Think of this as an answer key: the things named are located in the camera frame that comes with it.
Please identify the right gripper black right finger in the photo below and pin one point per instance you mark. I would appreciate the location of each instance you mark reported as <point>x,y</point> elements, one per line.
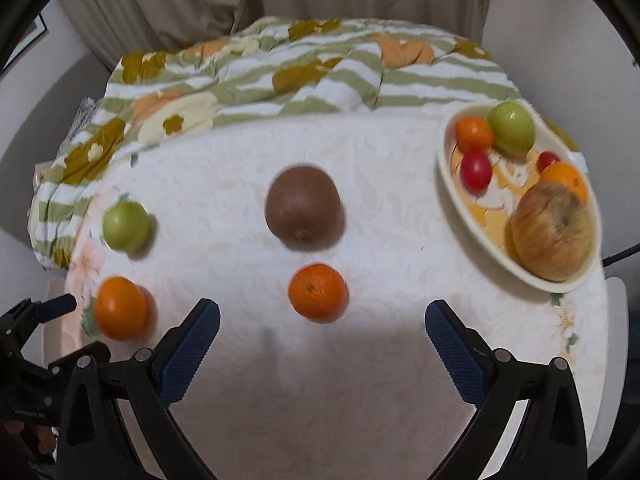
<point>551,440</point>

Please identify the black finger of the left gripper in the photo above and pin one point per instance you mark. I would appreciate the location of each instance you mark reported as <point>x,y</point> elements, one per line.
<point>22,320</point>

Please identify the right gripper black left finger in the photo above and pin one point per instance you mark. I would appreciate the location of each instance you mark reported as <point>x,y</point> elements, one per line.
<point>94,442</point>

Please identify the orange with navel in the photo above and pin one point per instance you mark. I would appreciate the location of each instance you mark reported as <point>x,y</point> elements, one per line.
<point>567,175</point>

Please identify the small red cherry tomato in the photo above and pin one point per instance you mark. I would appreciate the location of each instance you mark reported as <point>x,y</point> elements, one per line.
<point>546,159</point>

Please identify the small tangerine with stem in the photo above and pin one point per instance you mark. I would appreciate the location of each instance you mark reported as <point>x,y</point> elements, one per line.
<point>473,134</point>

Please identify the large orange tangerine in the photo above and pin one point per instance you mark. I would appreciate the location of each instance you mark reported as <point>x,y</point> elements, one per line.
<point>121,310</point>

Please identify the green apple on table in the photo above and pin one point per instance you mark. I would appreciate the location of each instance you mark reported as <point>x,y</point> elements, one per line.
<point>126,226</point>

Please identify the white floral tablecloth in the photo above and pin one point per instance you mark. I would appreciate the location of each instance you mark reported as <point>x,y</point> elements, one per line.
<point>364,396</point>

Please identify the small orange mandarin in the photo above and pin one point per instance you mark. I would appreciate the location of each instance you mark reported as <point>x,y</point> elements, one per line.
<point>318,293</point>

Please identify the large red-yellow apple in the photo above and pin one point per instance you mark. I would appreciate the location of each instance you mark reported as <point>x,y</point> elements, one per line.
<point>551,232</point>

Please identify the brown kiwi fruit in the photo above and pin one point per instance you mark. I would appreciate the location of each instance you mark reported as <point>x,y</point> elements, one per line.
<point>303,208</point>

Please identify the cream duck-print plate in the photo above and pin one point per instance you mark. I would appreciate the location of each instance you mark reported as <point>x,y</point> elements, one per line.
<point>487,215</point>

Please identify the red plum tomato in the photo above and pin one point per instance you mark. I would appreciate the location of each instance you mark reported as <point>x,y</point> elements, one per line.
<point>475,172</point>

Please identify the green apple on plate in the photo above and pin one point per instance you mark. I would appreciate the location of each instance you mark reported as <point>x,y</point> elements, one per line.
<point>513,129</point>

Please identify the green striped floral quilt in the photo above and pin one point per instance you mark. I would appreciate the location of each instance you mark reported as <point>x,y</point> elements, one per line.
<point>274,67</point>

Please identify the framed wall picture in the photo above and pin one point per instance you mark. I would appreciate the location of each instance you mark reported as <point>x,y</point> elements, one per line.
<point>34,32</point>

